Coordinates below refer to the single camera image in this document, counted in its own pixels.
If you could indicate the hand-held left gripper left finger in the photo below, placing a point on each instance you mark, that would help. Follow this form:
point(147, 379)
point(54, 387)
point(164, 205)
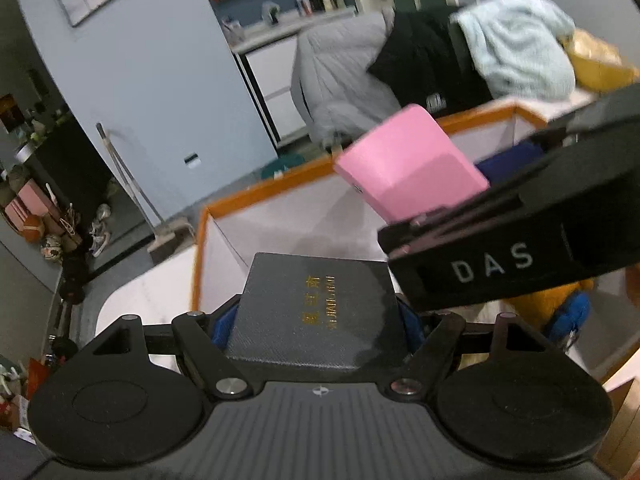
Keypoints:
point(223, 329)

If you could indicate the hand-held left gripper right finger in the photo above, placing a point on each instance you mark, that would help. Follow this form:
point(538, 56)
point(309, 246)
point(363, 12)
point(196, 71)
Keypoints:
point(412, 329)

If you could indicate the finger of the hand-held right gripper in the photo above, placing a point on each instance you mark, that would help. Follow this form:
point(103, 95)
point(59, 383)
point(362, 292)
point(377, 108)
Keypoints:
point(590, 120)
point(450, 230)

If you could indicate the yellow and blue plush toy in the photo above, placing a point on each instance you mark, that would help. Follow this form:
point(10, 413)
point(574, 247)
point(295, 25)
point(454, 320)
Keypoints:
point(540, 305)

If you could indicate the pink leather case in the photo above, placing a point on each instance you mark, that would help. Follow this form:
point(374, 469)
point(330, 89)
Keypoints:
point(405, 160)

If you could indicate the dark grey gift box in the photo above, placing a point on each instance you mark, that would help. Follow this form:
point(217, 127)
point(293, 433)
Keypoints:
point(310, 310)

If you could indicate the white bin with orange rim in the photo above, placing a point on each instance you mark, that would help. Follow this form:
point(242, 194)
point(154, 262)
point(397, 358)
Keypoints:
point(300, 220)

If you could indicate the yellow bowl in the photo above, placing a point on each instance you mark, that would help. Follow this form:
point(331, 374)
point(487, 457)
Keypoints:
point(600, 67)

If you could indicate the light blue fleece blanket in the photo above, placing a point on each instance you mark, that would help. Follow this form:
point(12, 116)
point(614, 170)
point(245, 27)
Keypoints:
point(520, 45)

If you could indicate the white sneakers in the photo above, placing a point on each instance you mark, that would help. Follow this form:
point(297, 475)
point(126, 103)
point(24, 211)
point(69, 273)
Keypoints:
point(101, 232)

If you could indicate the black jacket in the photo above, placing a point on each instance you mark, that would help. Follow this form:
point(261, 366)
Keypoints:
point(425, 60)

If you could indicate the mop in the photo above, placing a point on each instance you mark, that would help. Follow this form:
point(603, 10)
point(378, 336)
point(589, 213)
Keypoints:
point(127, 175)

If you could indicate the grey padded jacket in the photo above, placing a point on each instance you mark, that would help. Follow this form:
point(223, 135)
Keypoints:
point(340, 80)

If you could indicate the worn patterned ball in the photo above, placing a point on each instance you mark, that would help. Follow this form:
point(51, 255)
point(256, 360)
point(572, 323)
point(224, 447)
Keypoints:
point(51, 246)

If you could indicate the orange basketball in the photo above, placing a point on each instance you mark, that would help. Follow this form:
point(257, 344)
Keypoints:
point(32, 229)

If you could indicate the white cabinet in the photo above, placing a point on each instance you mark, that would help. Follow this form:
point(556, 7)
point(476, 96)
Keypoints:
point(270, 85)

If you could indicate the pink bag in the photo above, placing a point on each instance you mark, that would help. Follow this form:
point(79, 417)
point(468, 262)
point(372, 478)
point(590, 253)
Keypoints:
point(27, 202)

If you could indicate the orange framed picture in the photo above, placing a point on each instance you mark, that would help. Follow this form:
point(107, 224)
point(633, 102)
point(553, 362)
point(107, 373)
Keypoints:
point(11, 112)

